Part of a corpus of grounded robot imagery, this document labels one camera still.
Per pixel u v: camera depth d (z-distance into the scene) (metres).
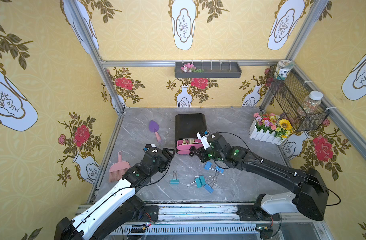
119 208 0.61
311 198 0.39
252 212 0.73
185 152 0.93
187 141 0.86
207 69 0.92
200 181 0.83
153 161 0.58
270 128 0.90
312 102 0.65
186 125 0.90
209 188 0.81
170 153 0.69
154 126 1.10
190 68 0.88
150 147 0.74
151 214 0.73
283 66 0.84
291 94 0.89
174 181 0.84
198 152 0.68
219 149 0.59
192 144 0.83
